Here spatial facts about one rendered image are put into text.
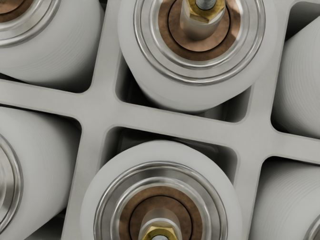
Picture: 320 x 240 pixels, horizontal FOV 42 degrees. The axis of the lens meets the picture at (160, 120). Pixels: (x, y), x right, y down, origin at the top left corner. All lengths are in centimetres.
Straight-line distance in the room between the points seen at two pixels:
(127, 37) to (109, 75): 7
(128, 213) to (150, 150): 4
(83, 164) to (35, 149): 7
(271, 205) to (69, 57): 17
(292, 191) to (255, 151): 5
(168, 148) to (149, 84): 4
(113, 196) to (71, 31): 10
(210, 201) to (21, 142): 11
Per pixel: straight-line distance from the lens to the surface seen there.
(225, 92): 25
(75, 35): 27
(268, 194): 32
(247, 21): 25
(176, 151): 24
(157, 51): 24
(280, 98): 34
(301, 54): 29
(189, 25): 22
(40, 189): 26
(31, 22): 26
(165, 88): 24
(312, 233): 26
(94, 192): 25
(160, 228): 20
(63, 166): 30
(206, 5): 20
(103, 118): 31
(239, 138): 32
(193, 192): 24
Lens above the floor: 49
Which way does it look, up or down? 88 degrees down
